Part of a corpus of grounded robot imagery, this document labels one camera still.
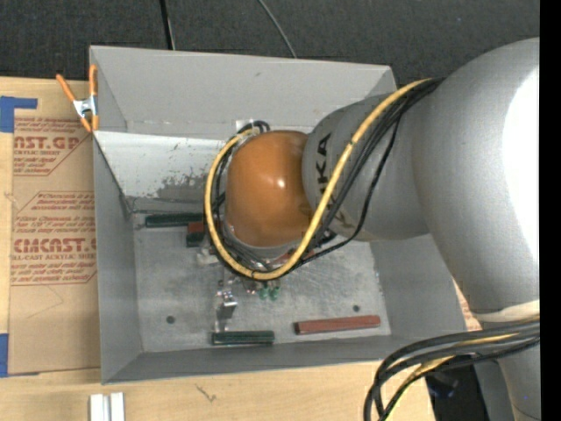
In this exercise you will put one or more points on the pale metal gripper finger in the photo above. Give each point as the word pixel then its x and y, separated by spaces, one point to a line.
pixel 228 306
pixel 218 318

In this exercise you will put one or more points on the grey metal bin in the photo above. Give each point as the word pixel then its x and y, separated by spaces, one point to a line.
pixel 184 287

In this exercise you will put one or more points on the red-brown flat block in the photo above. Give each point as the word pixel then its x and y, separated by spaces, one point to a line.
pixel 337 324
pixel 196 228

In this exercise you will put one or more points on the brown cardboard board red print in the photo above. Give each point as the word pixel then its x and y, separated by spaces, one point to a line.
pixel 48 305

